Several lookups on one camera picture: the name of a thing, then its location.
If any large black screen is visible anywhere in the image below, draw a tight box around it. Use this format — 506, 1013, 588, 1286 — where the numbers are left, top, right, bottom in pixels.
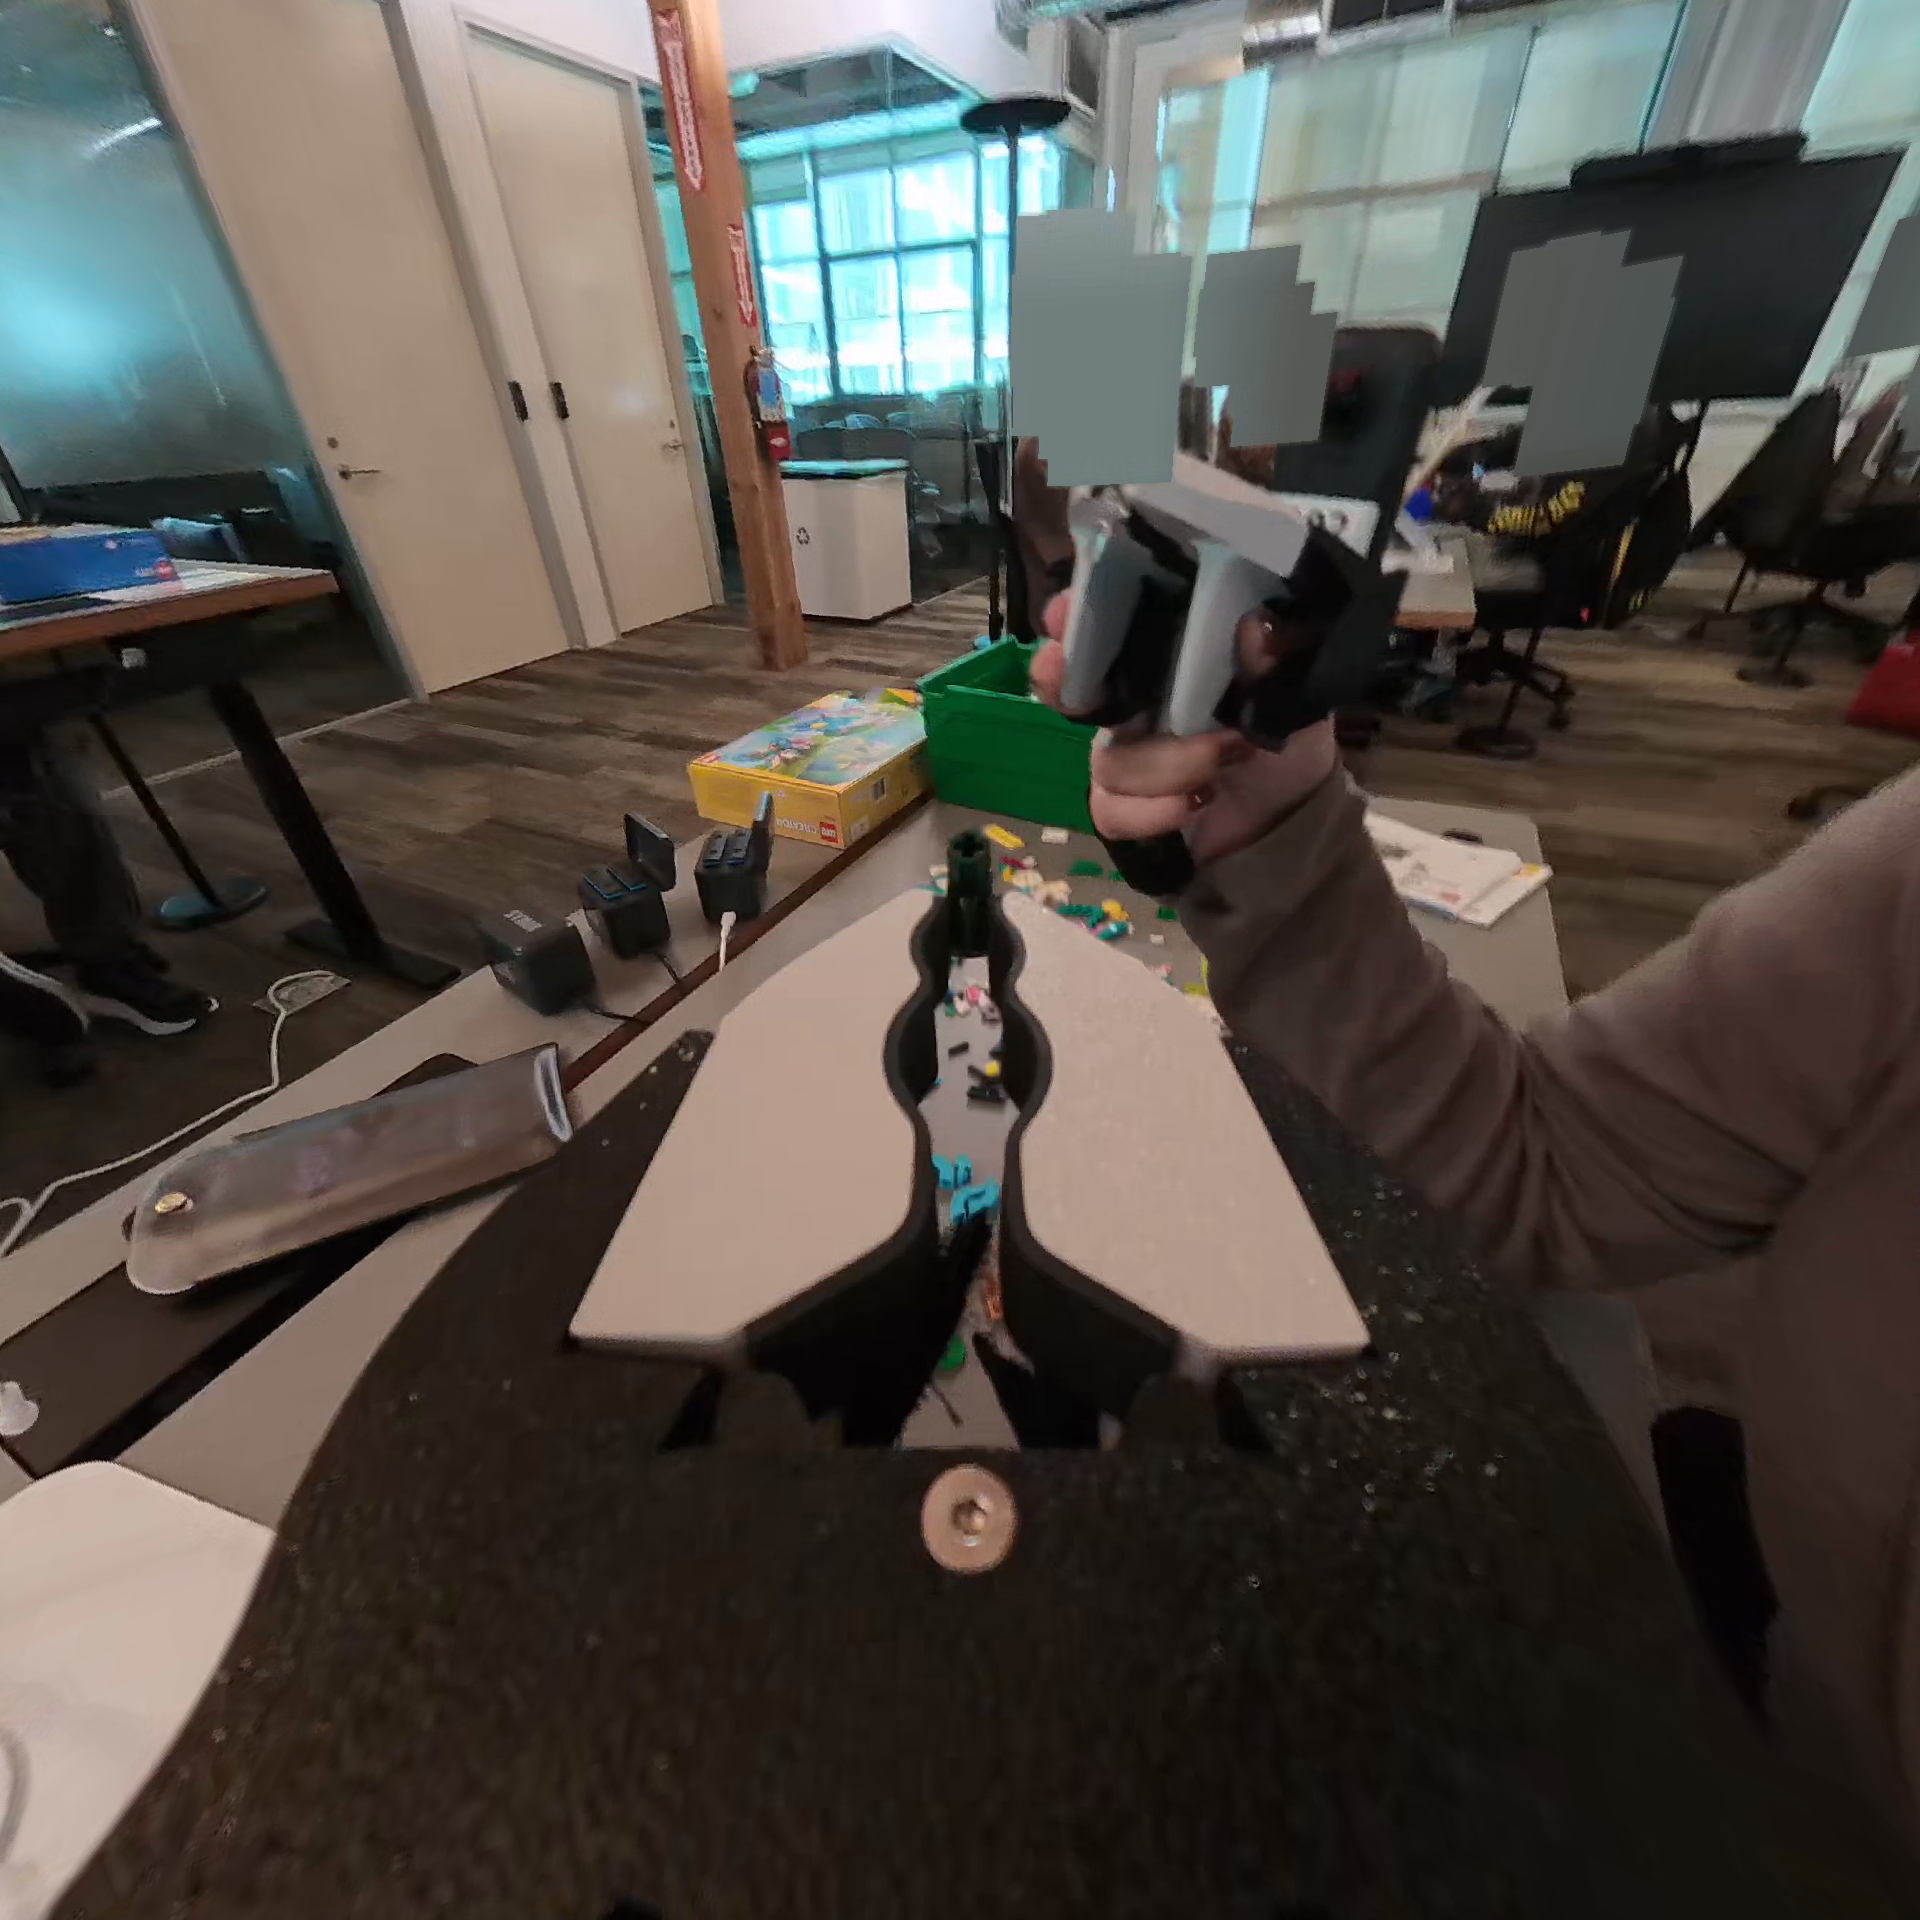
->
1438, 132, 1910, 413

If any black cube charger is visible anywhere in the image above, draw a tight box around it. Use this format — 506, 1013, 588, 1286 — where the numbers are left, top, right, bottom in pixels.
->
498, 904, 596, 1017

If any black floor lamp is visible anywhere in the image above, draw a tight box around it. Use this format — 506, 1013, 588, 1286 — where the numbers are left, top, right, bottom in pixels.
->
960, 94, 1076, 648

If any grey pouch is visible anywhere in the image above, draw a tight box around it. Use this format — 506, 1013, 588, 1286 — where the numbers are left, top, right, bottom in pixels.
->
124, 1045, 577, 1296

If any blue box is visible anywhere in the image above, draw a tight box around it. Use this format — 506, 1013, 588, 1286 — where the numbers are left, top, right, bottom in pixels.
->
0, 522, 176, 605

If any white door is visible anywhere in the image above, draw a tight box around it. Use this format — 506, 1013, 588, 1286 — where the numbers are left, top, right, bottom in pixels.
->
450, 18, 722, 640
136, 0, 578, 699

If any red bag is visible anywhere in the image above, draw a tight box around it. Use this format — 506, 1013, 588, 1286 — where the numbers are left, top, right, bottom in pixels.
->
1844, 637, 1920, 736

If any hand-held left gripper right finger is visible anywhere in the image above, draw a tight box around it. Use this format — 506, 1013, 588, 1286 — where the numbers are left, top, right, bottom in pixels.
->
989, 886, 1372, 1374

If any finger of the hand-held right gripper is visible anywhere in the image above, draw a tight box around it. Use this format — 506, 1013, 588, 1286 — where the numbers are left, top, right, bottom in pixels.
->
1162, 496, 1326, 740
1067, 486, 1203, 724

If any black office chair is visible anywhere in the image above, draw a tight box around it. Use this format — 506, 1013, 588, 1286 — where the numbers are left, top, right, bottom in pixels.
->
1457, 404, 1706, 758
1688, 386, 1920, 693

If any green plastic bin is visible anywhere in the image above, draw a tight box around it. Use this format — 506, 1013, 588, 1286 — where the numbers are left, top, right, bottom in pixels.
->
914, 637, 1114, 835

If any person's right forearm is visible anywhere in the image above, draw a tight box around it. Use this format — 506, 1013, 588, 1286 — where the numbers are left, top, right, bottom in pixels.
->
1181, 757, 1920, 1817

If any pile of lego bricks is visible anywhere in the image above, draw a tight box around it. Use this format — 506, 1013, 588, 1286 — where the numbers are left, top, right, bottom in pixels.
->
928, 824, 1225, 1366

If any grey desk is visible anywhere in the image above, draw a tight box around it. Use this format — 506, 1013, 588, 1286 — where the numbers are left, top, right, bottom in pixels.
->
0, 795, 1667, 1532

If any white paper booklet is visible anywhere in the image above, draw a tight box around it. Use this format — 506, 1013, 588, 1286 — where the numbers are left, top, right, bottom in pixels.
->
1363, 810, 1557, 929

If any dark green lego stem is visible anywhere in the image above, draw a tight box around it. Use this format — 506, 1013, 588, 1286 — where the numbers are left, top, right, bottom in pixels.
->
941, 830, 1003, 963

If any yellow lego box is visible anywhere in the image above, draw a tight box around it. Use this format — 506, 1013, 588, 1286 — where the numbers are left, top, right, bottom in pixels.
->
688, 688, 936, 853

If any person's right hand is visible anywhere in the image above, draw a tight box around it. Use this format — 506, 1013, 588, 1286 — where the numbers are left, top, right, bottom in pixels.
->
1030, 588, 1340, 875

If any wooden office desk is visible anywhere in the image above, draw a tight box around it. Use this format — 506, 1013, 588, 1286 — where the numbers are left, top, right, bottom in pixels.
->
0, 557, 459, 993

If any white trash bin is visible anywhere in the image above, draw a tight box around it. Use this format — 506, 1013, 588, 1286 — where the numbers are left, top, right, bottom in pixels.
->
780, 458, 917, 625

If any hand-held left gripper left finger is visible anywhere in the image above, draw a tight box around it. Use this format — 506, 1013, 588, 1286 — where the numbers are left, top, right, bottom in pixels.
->
569, 884, 963, 1374

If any wooden post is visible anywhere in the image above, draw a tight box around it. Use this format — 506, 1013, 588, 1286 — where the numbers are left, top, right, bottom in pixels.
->
644, 0, 812, 673

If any black yellow jacket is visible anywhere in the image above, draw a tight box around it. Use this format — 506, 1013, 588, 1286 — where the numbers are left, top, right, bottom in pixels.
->
1476, 464, 1696, 634

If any white floor cable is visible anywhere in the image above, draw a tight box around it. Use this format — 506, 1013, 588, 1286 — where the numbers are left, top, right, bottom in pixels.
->
0, 968, 355, 1254

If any large glass window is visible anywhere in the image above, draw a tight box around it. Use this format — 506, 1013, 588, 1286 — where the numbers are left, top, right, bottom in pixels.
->
736, 129, 1105, 401

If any long red sign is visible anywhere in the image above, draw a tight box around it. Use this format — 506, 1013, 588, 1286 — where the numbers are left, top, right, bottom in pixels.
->
657, 22, 707, 189

